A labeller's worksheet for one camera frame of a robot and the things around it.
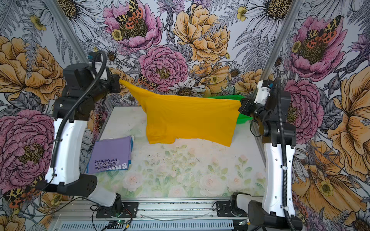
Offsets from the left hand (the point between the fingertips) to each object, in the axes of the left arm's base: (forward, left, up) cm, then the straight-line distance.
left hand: (119, 82), depth 63 cm
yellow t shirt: (+8, -33, -34) cm, 48 cm away
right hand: (-8, -52, -6) cm, 53 cm away
